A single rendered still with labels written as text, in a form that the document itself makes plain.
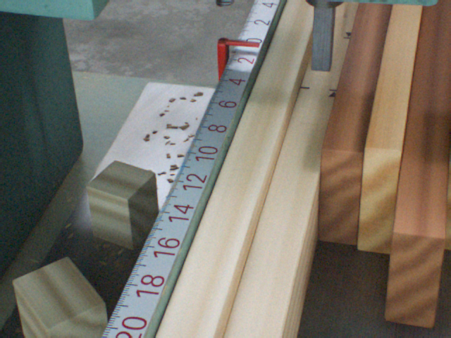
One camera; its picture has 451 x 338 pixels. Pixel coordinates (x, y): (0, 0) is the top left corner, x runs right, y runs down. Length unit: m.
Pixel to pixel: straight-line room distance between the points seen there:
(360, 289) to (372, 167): 0.05
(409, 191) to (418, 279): 0.04
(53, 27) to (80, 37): 1.96
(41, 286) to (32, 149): 0.11
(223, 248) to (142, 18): 2.30
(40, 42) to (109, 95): 0.16
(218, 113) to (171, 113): 0.29
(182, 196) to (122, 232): 0.21
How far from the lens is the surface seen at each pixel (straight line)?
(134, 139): 0.66
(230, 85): 0.41
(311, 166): 0.39
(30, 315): 0.49
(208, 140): 0.38
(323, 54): 0.43
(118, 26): 2.59
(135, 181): 0.55
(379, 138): 0.38
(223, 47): 0.44
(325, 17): 0.42
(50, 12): 0.38
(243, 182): 0.36
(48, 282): 0.49
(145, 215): 0.56
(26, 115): 0.55
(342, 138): 0.38
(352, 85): 0.42
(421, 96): 0.42
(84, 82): 0.74
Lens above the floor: 1.17
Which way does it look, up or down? 36 degrees down
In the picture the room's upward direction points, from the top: 2 degrees counter-clockwise
